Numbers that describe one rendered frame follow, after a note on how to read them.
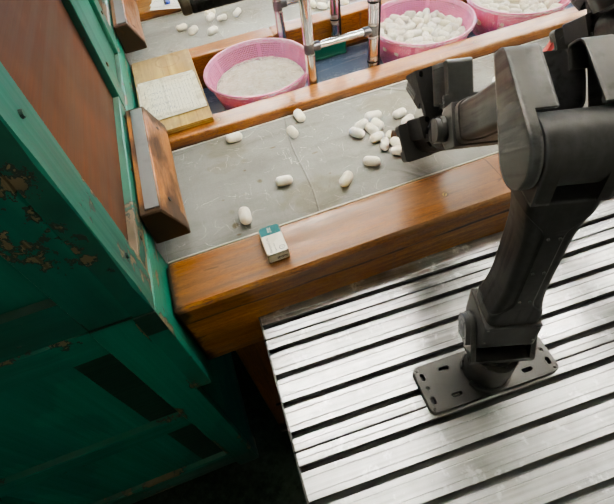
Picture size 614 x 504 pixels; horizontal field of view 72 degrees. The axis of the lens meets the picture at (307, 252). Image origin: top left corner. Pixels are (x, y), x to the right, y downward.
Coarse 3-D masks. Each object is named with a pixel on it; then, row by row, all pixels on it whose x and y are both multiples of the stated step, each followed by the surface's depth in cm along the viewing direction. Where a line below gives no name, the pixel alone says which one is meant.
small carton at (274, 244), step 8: (272, 224) 70; (264, 232) 69; (272, 232) 69; (280, 232) 69; (264, 240) 68; (272, 240) 68; (280, 240) 68; (264, 248) 67; (272, 248) 67; (280, 248) 67; (272, 256) 66; (280, 256) 67; (288, 256) 68
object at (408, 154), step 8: (400, 128) 73; (400, 136) 74; (408, 136) 74; (408, 144) 74; (416, 144) 74; (424, 144) 71; (408, 152) 74; (416, 152) 75; (424, 152) 75; (432, 152) 75; (408, 160) 75
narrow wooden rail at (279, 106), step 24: (528, 24) 102; (552, 24) 101; (456, 48) 99; (480, 48) 98; (360, 72) 98; (384, 72) 96; (408, 72) 97; (288, 96) 95; (312, 96) 94; (336, 96) 95; (216, 120) 92; (240, 120) 92; (264, 120) 93; (192, 144) 92
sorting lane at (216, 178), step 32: (480, 64) 99; (352, 96) 96; (384, 96) 95; (256, 128) 93; (320, 128) 91; (384, 128) 88; (192, 160) 89; (224, 160) 88; (256, 160) 87; (288, 160) 86; (320, 160) 85; (352, 160) 84; (384, 160) 83; (416, 160) 82; (448, 160) 81; (192, 192) 83; (224, 192) 82; (256, 192) 81; (288, 192) 80; (320, 192) 79; (352, 192) 78; (192, 224) 78; (224, 224) 77; (256, 224) 76
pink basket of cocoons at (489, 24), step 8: (560, 0) 113; (568, 0) 106; (480, 8) 109; (560, 8) 105; (480, 16) 111; (488, 16) 109; (496, 16) 108; (504, 16) 107; (512, 16) 105; (520, 16) 105; (528, 16) 105; (536, 16) 105; (488, 24) 111; (496, 24) 110; (504, 24) 109; (512, 24) 108; (480, 32) 116
